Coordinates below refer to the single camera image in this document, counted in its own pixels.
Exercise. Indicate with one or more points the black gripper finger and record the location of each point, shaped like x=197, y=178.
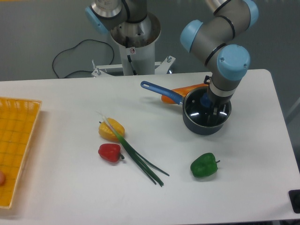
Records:
x=210, y=116
x=217, y=116

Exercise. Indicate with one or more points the glass lid blue knob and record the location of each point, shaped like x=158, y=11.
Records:
x=197, y=105

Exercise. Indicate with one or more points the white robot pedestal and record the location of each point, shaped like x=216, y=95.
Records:
x=136, y=42

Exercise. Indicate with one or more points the green onion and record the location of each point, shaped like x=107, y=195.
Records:
x=142, y=162

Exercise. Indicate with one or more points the dark blue saucepan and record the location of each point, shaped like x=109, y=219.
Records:
x=180, y=100

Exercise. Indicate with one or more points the yellow woven basket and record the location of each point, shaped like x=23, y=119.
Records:
x=18, y=118

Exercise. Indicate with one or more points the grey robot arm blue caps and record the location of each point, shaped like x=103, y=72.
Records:
x=209, y=42

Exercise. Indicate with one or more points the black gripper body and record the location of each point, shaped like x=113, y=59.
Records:
x=215, y=95

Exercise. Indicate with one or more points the black corner object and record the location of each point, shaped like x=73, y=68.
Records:
x=294, y=196

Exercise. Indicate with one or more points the red bell pepper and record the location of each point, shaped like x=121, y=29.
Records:
x=110, y=152

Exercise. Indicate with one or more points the orange carrot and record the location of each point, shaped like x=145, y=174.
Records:
x=182, y=91

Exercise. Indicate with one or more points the green bell pepper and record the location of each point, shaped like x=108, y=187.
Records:
x=204, y=166

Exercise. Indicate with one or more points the pink object in basket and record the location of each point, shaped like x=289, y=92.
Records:
x=2, y=178

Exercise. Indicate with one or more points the yellow bell pepper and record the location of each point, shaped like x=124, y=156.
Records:
x=106, y=133

